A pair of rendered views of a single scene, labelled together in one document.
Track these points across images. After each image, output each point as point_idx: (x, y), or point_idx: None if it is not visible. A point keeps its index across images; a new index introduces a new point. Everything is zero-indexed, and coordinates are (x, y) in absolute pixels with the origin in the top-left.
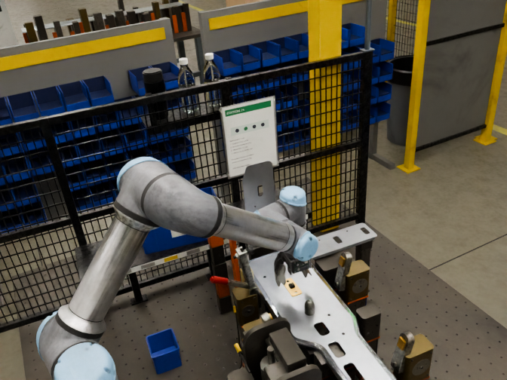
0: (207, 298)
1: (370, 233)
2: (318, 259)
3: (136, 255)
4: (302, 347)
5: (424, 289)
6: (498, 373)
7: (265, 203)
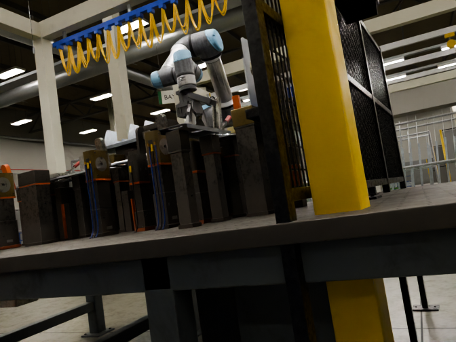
0: None
1: (166, 129)
2: None
3: (210, 74)
4: None
5: (105, 242)
6: (18, 252)
7: (251, 83)
